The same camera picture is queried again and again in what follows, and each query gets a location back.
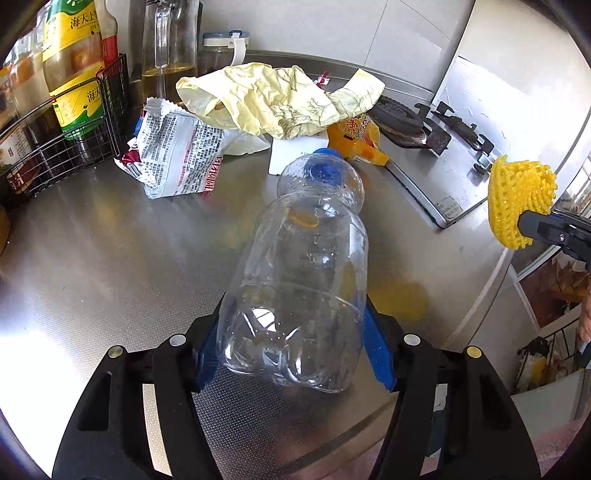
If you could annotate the small white box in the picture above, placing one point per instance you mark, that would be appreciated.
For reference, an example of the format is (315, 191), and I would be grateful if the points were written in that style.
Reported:
(283, 152)

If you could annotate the orange sulfur soap packet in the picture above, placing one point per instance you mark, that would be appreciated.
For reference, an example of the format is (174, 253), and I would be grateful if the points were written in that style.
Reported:
(358, 138)

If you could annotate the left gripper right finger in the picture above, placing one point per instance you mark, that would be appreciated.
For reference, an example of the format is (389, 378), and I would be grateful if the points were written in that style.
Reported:
(484, 435)

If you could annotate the clear plastic bottle blue cap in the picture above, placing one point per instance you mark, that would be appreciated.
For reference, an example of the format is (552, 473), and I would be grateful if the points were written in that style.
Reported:
(293, 312)

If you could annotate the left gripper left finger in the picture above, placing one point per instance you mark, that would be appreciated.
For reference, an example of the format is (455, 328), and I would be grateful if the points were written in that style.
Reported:
(106, 436)

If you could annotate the large yellow label vinegar bottle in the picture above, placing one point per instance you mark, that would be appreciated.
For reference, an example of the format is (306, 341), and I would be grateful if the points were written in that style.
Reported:
(72, 58)

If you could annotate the black wire condiment rack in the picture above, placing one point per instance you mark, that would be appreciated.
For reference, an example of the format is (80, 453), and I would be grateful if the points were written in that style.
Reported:
(36, 152)

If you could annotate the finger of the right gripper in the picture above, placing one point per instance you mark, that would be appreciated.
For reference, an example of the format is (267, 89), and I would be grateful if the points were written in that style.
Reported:
(543, 228)

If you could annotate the glass jar blue lid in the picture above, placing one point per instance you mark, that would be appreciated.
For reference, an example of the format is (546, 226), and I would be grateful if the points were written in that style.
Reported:
(221, 49)

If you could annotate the pink fleece clothing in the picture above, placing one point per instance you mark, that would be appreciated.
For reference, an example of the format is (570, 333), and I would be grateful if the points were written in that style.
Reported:
(550, 446)

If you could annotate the yellow foam fruit net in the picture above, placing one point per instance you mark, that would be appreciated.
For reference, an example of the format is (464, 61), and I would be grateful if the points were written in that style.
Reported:
(514, 188)

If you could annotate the gas stove burner grate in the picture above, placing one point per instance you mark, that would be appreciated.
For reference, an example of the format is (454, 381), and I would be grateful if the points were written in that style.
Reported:
(409, 128)

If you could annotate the glass oil dispenser black lid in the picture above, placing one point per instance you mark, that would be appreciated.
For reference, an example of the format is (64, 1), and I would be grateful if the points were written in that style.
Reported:
(169, 47)

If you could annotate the yellow paper bag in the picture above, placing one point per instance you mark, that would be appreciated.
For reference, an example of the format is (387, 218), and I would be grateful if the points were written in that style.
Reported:
(283, 102)

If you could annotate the stainless gas stove top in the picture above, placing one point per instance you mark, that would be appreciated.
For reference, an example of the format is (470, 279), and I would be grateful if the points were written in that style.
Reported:
(542, 127)

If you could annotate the person's right hand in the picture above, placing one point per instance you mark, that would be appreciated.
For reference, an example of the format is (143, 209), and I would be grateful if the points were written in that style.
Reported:
(584, 322)

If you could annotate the printed snack bag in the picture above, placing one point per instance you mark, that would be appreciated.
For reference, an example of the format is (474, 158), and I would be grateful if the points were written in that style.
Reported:
(173, 152)

